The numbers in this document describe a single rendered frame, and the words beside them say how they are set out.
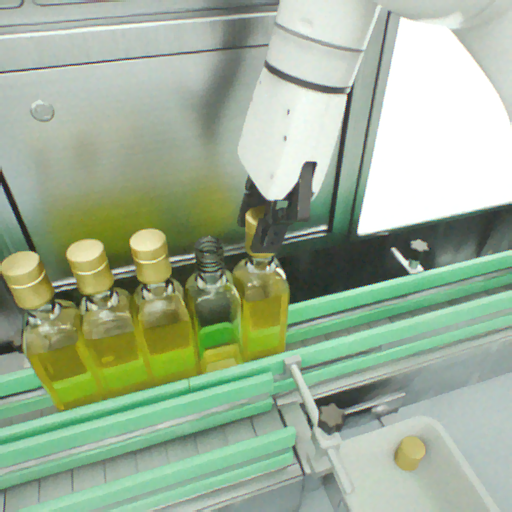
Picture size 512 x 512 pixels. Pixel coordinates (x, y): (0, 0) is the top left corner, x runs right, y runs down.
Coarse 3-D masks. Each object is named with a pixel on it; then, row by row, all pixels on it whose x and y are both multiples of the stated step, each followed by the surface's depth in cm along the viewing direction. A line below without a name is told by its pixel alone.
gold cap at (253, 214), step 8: (256, 208) 45; (264, 208) 45; (248, 216) 44; (256, 216) 44; (248, 224) 44; (256, 224) 44; (248, 232) 45; (248, 240) 46; (248, 248) 46; (256, 256) 46; (264, 256) 46
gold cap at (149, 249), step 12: (132, 240) 42; (144, 240) 42; (156, 240) 42; (132, 252) 41; (144, 252) 41; (156, 252) 41; (144, 264) 42; (156, 264) 42; (168, 264) 44; (144, 276) 43; (156, 276) 43; (168, 276) 44
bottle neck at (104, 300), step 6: (102, 294) 43; (108, 294) 44; (114, 294) 45; (90, 300) 43; (96, 300) 43; (102, 300) 44; (108, 300) 44; (114, 300) 45; (90, 306) 44; (96, 306) 44; (102, 306) 44; (108, 306) 44
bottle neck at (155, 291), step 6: (162, 282) 44; (168, 282) 45; (144, 288) 45; (150, 288) 44; (156, 288) 44; (162, 288) 45; (168, 288) 46; (150, 294) 45; (156, 294) 45; (162, 294) 45
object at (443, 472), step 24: (384, 432) 61; (408, 432) 62; (432, 432) 62; (360, 456) 62; (384, 456) 65; (432, 456) 63; (456, 456) 58; (360, 480) 63; (384, 480) 63; (408, 480) 63; (432, 480) 63; (456, 480) 59; (360, 504) 60; (384, 504) 60; (408, 504) 60; (432, 504) 60; (456, 504) 59; (480, 504) 55
